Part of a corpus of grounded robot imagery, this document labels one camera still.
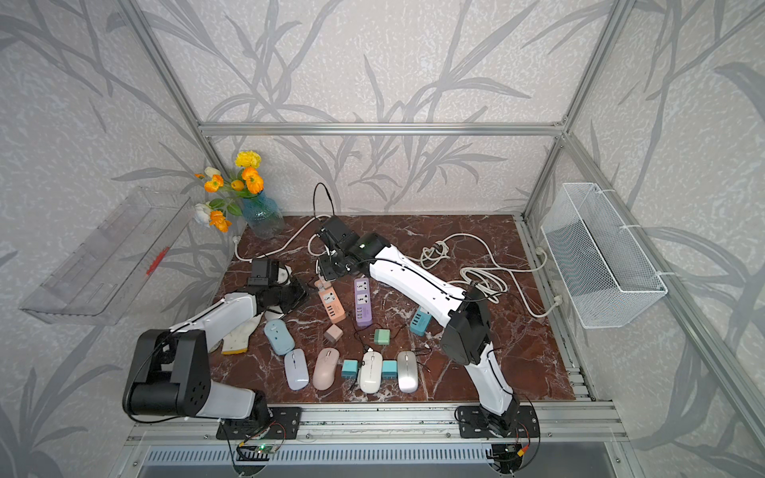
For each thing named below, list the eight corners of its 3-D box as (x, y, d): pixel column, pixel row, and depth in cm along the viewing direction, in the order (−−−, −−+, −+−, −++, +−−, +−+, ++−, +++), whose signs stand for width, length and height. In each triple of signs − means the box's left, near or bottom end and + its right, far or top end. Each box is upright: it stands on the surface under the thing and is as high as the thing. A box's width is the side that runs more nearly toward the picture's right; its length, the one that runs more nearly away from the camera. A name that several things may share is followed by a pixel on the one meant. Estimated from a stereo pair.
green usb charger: (370, 345, 89) (369, 341, 86) (371, 332, 91) (370, 329, 89) (390, 345, 89) (390, 341, 86) (391, 332, 91) (390, 329, 89)
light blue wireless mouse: (279, 359, 86) (274, 354, 83) (266, 329, 92) (261, 324, 88) (298, 347, 88) (294, 342, 85) (284, 319, 94) (279, 313, 91)
